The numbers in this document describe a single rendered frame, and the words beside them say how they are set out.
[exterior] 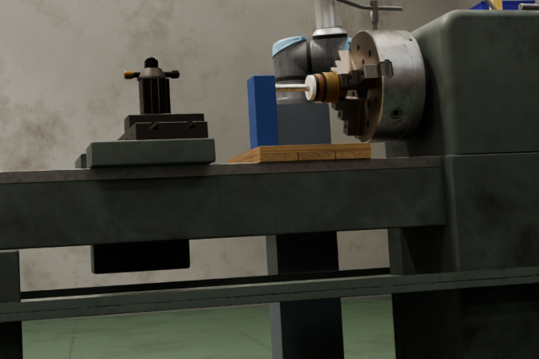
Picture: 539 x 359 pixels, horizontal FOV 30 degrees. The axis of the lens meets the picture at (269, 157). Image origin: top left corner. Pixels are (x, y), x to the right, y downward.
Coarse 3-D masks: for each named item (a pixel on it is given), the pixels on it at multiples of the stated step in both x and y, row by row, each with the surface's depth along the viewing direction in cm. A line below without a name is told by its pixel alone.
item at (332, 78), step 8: (328, 72) 278; (336, 72) 277; (320, 80) 275; (328, 80) 275; (336, 80) 276; (320, 88) 275; (328, 88) 275; (336, 88) 275; (320, 96) 276; (328, 96) 276; (336, 96) 276; (344, 96) 279
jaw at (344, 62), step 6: (336, 54) 289; (342, 54) 287; (348, 54) 288; (336, 60) 290; (342, 60) 286; (348, 60) 286; (354, 60) 286; (336, 66) 284; (342, 66) 284; (348, 66) 284; (354, 66) 285; (342, 72) 282; (348, 72) 282
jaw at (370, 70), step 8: (376, 64) 269; (384, 64) 268; (352, 72) 272; (360, 72) 271; (368, 72) 268; (376, 72) 269; (384, 72) 268; (344, 80) 274; (352, 80) 271; (360, 80) 271; (368, 80) 270; (376, 80) 271; (344, 88) 275; (352, 88) 276; (360, 88) 277
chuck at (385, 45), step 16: (368, 32) 276; (384, 32) 277; (352, 48) 288; (368, 48) 276; (384, 48) 270; (400, 48) 271; (368, 64) 276; (400, 64) 269; (384, 80) 267; (400, 80) 268; (352, 96) 289; (368, 96) 277; (384, 96) 267; (400, 96) 268; (368, 112) 277; (384, 112) 269; (368, 128) 278; (384, 128) 273; (400, 128) 274
